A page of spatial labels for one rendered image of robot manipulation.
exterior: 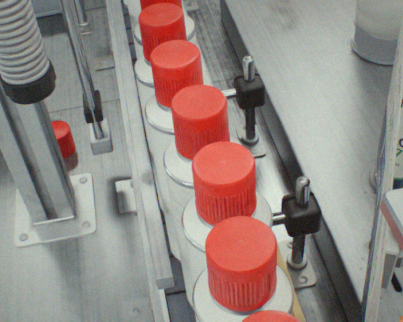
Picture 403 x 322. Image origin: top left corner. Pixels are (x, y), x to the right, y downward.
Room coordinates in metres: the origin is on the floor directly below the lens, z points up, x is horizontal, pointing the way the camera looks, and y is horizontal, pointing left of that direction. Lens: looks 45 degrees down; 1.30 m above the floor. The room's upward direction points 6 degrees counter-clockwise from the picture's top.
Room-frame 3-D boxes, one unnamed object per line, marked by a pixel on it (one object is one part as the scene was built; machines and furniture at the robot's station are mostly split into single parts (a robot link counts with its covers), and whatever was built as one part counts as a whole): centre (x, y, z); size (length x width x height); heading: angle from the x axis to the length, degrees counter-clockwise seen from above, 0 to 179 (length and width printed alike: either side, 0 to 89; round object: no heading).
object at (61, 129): (0.51, 0.16, 0.85); 0.03 x 0.03 x 0.03
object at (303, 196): (0.31, -0.07, 0.89); 0.06 x 0.03 x 0.12; 97
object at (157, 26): (0.37, 0.02, 0.98); 0.05 x 0.05 x 0.20
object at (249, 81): (0.49, -0.06, 0.89); 0.03 x 0.03 x 0.12; 7
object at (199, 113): (0.26, 0.00, 0.98); 0.05 x 0.05 x 0.20
